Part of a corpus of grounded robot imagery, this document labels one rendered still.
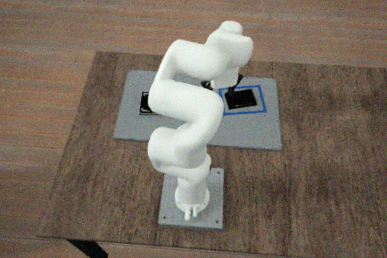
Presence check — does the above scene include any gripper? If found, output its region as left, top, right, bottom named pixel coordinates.
left=201, top=67, right=243, bottom=97

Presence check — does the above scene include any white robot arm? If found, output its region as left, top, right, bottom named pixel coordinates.
left=148, top=21, right=253, bottom=221

